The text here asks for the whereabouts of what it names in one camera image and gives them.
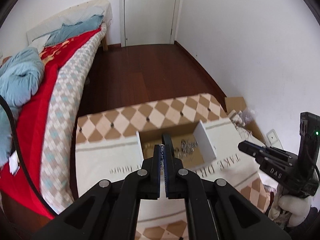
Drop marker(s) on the black smart watch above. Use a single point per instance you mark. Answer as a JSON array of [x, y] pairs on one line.
[[166, 139]]

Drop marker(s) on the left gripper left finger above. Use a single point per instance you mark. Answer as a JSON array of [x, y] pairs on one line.
[[108, 210]]

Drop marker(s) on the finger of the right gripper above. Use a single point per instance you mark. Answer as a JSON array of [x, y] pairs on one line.
[[271, 153]]

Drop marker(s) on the white gloved right hand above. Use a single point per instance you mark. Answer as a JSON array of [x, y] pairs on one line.
[[298, 207]]

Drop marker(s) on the white cardboard box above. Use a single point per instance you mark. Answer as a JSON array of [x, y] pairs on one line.
[[191, 144]]

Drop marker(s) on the light blue duvet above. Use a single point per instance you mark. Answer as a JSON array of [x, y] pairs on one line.
[[21, 76]]

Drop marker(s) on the clear plastic wrap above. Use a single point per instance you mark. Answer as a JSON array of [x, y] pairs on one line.
[[246, 117]]

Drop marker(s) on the wooden bed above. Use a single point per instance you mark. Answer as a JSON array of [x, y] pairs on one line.
[[22, 217]]

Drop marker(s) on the teal pillow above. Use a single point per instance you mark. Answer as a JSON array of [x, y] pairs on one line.
[[70, 31]]

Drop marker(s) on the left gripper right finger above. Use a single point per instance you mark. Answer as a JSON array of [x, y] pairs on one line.
[[215, 209]]

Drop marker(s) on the brown cardboard sheet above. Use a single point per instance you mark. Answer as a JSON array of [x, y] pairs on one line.
[[239, 104]]

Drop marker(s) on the white door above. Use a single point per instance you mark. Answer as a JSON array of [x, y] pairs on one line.
[[144, 22]]

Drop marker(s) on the white paper on bed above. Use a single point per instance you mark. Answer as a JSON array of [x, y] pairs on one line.
[[14, 163]]

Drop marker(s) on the printed checkered tablecloth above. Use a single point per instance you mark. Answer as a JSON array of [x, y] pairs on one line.
[[107, 147]]

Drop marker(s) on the red blanket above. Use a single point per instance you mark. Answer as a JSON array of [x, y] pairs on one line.
[[28, 131]]

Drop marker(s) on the wall socket strip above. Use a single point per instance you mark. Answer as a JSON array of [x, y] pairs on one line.
[[273, 139]]

